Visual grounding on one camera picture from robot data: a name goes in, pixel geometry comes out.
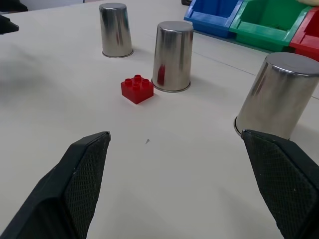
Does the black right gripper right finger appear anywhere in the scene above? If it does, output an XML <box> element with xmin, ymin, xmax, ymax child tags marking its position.
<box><xmin>241</xmin><ymin>129</ymin><xmax>319</xmax><ymax>239</ymax></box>

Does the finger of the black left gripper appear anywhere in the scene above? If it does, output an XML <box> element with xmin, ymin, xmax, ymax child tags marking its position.
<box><xmin>0</xmin><ymin>14</ymin><xmax>20</xmax><ymax>35</ymax></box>

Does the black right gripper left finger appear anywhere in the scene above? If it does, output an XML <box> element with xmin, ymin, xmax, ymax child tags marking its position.
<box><xmin>0</xmin><ymin>131</ymin><xmax>111</xmax><ymax>239</ymax></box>

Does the stainless steel cup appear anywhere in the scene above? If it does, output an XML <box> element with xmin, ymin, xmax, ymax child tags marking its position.
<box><xmin>233</xmin><ymin>52</ymin><xmax>319</xmax><ymax>140</ymax></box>
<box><xmin>99</xmin><ymin>2</ymin><xmax>134</xmax><ymax>59</ymax></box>
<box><xmin>151</xmin><ymin>20</ymin><xmax>194</xmax><ymax>93</ymax></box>

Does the red toy building brick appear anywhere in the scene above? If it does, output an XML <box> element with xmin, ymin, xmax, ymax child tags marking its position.
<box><xmin>121</xmin><ymin>74</ymin><xmax>155</xmax><ymax>105</ymax></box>

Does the red plastic storage bin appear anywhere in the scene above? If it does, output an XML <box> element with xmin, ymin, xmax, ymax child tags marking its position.
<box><xmin>289</xmin><ymin>6</ymin><xmax>319</xmax><ymax>63</ymax></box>

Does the green plastic storage bin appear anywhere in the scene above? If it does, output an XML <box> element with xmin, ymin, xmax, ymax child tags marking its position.
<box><xmin>229</xmin><ymin>0</ymin><xmax>314</xmax><ymax>53</ymax></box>

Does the blue plastic storage bin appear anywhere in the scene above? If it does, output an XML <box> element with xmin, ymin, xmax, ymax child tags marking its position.
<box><xmin>183</xmin><ymin>0</ymin><xmax>245</xmax><ymax>39</ymax></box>

